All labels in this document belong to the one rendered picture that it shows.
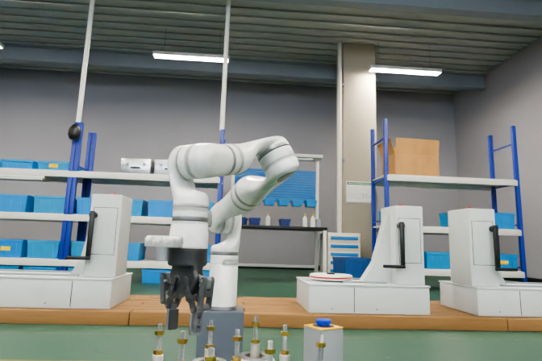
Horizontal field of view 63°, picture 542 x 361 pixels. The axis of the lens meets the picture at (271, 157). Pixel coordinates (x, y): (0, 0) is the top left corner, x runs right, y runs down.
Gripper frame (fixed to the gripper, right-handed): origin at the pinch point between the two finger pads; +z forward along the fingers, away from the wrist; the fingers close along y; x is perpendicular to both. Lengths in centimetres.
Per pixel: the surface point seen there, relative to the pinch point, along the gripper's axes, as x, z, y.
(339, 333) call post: -42.5, 5.6, -6.7
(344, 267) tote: -404, 10, 222
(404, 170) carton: -495, -116, 187
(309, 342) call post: -38.3, 8.2, -0.8
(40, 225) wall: -305, -37, 869
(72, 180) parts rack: -183, -83, 472
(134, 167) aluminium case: -237, -104, 424
